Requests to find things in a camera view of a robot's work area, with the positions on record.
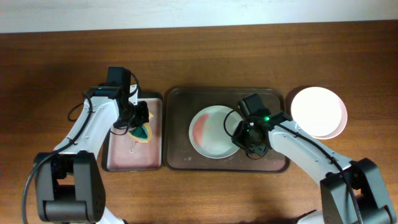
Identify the large brown serving tray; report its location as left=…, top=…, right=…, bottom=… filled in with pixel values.
left=163, top=86, right=290, bottom=173

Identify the cream plate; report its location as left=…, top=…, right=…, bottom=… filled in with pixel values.
left=290, top=87, right=342, bottom=137

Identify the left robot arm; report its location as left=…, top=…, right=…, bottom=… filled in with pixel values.
left=27, top=67, right=149, bottom=223

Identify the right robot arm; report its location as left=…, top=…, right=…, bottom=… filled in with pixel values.
left=231, top=94, right=397, bottom=223

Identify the small black tray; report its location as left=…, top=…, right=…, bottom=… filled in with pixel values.
left=101, top=92, right=163, bottom=172

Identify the white plate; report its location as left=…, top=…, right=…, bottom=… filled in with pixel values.
left=317, top=96, right=348, bottom=140

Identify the green yellow sponge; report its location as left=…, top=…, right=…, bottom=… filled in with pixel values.
left=128, top=123, right=152, bottom=143

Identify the pale grey plate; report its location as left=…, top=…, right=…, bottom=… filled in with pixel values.
left=188, top=105, right=243, bottom=159

